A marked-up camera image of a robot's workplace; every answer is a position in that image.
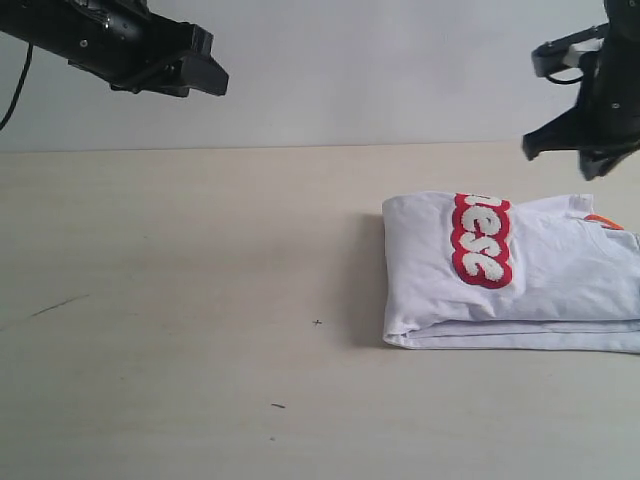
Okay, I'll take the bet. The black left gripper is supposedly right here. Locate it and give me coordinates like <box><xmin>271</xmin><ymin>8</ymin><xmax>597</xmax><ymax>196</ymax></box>
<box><xmin>1</xmin><ymin>1</ymin><xmax>229</xmax><ymax>96</ymax></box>

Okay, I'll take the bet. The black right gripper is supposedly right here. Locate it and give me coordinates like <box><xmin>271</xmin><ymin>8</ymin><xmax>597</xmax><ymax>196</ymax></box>
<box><xmin>521</xmin><ymin>1</ymin><xmax>639</xmax><ymax>181</ymax></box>

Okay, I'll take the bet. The white t-shirt red print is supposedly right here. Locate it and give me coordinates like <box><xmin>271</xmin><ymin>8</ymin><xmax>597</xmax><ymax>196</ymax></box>
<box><xmin>382</xmin><ymin>192</ymin><xmax>639</xmax><ymax>354</ymax></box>

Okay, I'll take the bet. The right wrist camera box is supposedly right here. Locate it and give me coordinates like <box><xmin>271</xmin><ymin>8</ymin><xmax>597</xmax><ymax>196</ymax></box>
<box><xmin>531</xmin><ymin>24</ymin><xmax>609</xmax><ymax>78</ymax></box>

